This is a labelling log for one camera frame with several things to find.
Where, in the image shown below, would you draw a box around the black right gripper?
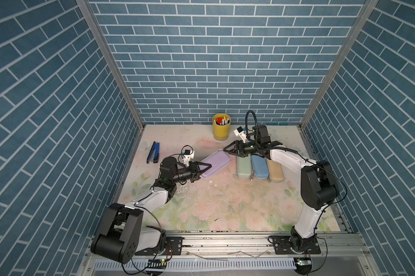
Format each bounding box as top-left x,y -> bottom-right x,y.
223,142 -> 260,159

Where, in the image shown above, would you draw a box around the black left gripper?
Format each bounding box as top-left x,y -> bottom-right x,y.
170,162 -> 210,185

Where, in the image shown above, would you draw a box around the grey umbrella case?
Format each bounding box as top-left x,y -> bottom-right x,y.
201,150 -> 231,178

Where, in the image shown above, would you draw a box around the grey case front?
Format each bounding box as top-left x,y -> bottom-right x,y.
236,156 -> 252,179

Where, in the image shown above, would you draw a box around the beige zippered umbrella case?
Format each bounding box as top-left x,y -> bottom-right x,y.
266,159 -> 284,183

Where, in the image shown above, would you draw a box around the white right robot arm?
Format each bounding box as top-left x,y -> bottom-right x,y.
223,125 -> 340,253

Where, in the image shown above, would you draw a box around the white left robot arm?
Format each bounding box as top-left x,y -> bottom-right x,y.
91,156 -> 212,265

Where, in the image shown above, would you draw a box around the yellow pen cup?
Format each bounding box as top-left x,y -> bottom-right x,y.
213,113 -> 231,141

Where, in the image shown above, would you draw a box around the markers in cup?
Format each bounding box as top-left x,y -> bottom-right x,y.
214,116 -> 230,126

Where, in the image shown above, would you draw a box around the blue black stapler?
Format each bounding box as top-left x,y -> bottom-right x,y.
146,141 -> 160,164

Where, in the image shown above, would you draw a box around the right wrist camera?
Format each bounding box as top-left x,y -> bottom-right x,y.
233,126 -> 249,143

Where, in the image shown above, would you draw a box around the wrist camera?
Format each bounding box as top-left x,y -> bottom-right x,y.
233,126 -> 249,143
181,149 -> 194,167

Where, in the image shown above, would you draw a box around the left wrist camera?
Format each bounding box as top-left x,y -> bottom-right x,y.
181,149 -> 194,167

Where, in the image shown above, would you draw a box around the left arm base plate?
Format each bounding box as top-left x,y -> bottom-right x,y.
135,236 -> 184,256

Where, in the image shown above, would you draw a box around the aluminium front rail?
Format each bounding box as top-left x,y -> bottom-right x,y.
78,232 -> 380,276

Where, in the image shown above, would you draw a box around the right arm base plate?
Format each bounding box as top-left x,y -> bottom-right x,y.
267,235 -> 321,255

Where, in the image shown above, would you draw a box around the aluminium corner post left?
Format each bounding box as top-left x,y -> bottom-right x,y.
76,0 -> 144,132

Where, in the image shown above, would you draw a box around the aluminium corner post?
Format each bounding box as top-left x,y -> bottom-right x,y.
76,0 -> 144,132
299,0 -> 381,130

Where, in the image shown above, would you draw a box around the aluminium corner post right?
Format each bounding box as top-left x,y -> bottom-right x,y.
299,0 -> 381,130

